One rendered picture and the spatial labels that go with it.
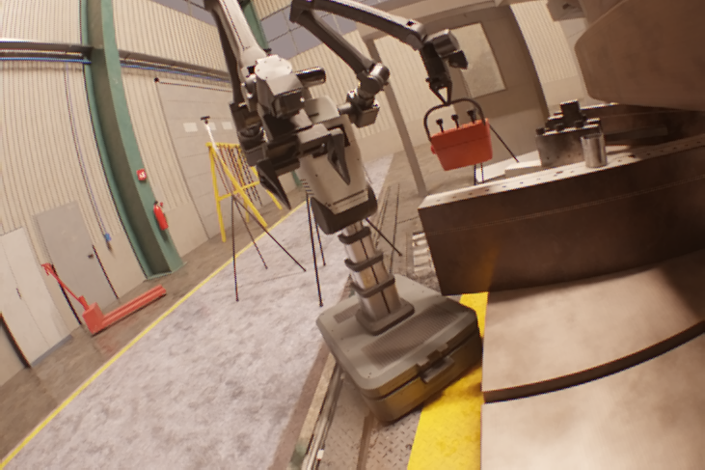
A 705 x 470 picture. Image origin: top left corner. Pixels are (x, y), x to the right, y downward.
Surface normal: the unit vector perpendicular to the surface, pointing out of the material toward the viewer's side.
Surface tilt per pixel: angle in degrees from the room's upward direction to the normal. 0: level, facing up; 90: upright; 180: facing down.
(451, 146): 98
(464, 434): 0
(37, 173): 90
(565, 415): 0
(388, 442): 0
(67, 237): 90
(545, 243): 90
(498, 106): 90
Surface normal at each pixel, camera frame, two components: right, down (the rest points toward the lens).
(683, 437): -0.33, -0.92
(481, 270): -0.47, 0.34
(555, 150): -0.75, 0.38
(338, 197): 0.38, 0.05
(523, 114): -0.17, 0.25
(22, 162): 0.93, -0.29
